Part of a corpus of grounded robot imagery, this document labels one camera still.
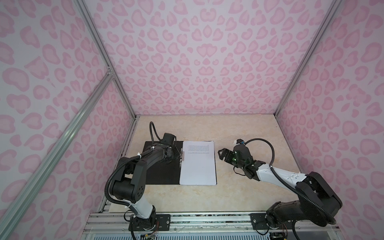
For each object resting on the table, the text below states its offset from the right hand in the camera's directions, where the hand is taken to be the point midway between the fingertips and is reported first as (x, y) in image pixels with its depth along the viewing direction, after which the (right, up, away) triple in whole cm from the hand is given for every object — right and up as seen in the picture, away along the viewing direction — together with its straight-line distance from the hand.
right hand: (223, 153), depth 88 cm
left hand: (-27, -1, +7) cm, 28 cm away
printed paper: (-15, -8, +7) cm, 18 cm away
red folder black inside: (-32, -11, -1) cm, 34 cm away
